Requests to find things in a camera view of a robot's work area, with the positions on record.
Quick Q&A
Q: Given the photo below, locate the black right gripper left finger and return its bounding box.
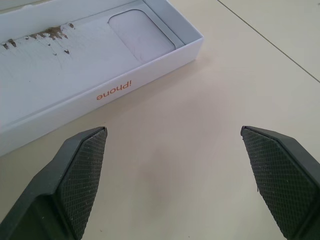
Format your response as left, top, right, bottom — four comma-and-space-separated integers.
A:
0, 126, 109, 240

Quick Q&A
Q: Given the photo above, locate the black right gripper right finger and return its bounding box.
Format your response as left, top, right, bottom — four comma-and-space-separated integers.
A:
240, 125, 320, 240

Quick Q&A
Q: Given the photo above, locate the white orange iPhone box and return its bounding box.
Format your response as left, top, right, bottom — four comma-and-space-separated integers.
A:
0, 0, 205, 158

